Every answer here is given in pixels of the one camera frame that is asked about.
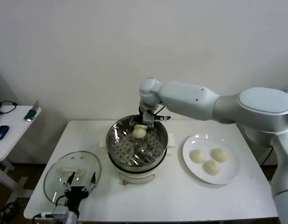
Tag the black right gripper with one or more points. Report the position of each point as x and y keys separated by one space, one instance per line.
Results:
x=141 y=113

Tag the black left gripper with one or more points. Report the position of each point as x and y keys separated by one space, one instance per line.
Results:
x=75 y=193

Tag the white steamed baozi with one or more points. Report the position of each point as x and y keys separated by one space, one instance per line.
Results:
x=198 y=156
x=139 y=133
x=212 y=166
x=219 y=154

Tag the round glass pot lid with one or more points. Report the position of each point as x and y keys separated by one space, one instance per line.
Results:
x=53 y=182

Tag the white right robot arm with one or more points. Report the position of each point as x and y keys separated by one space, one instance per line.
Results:
x=186 y=100

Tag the perforated steel steamer basket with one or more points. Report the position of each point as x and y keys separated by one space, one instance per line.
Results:
x=125 y=144

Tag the white electric cooker base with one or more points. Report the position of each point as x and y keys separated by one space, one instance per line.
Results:
x=134 y=177

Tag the large white round plate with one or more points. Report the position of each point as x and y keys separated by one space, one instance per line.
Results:
x=193 y=144

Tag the green and grey tool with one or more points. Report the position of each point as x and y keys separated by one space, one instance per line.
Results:
x=31 y=114

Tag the white side table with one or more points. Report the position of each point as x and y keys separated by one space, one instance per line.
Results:
x=15 y=126

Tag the blue computer mouse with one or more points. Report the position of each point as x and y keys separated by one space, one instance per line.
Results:
x=0 y=133

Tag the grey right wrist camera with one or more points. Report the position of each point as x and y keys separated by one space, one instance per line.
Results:
x=148 y=117

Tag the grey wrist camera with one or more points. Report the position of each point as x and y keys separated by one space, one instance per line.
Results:
x=148 y=117
x=60 y=212

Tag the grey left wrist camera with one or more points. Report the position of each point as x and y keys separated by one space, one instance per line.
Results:
x=60 y=212

